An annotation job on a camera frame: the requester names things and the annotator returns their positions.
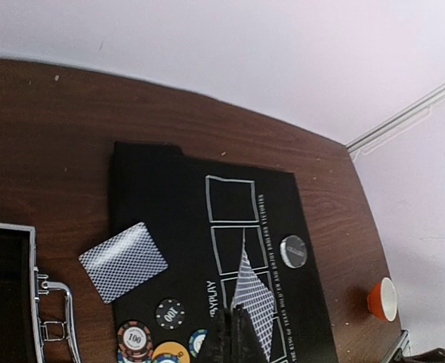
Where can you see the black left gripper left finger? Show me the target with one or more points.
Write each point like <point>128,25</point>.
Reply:
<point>216,346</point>

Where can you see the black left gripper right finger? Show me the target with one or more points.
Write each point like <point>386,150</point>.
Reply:
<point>245,346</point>

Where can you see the orange big blind button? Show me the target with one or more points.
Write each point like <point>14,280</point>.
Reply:
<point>170,351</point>

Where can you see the black poker play mat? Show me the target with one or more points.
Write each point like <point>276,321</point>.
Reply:
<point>195,211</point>

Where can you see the dark dealer button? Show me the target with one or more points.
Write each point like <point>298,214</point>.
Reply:
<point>293,251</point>

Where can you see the orange white bowl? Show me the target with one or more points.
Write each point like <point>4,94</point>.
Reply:
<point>382,300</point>

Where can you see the aluminium frame post right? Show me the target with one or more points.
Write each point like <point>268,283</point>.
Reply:
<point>397,123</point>

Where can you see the blue orange ten chip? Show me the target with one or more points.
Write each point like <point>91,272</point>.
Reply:
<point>128,359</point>

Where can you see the red black hundred chip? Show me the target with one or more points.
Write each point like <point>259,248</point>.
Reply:
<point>134,339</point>

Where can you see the aluminium poker chip case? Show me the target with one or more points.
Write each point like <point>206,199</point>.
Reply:
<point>23,334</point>

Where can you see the blue green fifty chip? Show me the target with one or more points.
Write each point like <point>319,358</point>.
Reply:
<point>196,340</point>

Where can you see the blue backed playing card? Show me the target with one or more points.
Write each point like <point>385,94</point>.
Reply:
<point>123,262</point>

